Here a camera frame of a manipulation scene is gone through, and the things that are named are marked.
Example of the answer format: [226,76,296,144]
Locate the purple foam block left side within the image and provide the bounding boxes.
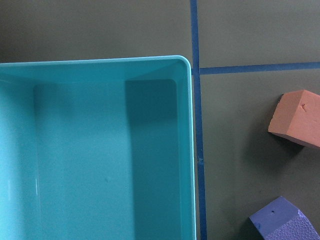
[249,196,320,240]

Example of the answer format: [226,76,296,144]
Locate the orange foam block left side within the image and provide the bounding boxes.
[268,89,320,149]

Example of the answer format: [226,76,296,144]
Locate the teal plastic bin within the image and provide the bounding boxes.
[0,55,197,240]

